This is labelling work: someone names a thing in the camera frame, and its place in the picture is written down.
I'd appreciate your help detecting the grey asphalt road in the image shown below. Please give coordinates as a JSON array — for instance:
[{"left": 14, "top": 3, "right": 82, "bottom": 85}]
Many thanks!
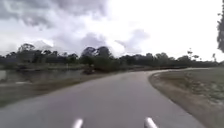
[{"left": 0, "top": 68, "right": 208, "bottom": 128}]

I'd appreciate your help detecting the grass verge with gravel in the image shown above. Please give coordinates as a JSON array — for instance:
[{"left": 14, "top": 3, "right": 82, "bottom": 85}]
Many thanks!
[{"left": 148, "top": 67, "right": 224, "bottom": 128}]

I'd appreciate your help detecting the grass verge with dry patches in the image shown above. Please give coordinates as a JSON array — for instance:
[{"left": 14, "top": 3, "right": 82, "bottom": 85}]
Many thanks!
[{"left": 0, "top": 65, "right": 154, "bottom": 108}]

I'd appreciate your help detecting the row of trees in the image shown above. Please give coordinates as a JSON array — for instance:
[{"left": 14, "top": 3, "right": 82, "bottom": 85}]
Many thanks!
[{"left": 0, "top": 43, "right": 221, "bottom": 72}]

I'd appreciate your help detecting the tall bare-branched tree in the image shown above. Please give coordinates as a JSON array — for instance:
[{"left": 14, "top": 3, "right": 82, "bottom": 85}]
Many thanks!
[{"left": 216, "top": 6, "right": 224, "bottom": 54}]

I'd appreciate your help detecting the robot's own part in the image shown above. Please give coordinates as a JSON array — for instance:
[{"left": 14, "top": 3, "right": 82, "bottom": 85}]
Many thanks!
[
  {"left": 143, "top": 116, "right": 158, "bottom": 128},
  {"left": 72, "top": 118, "right": 84, "bottom": 128}
]

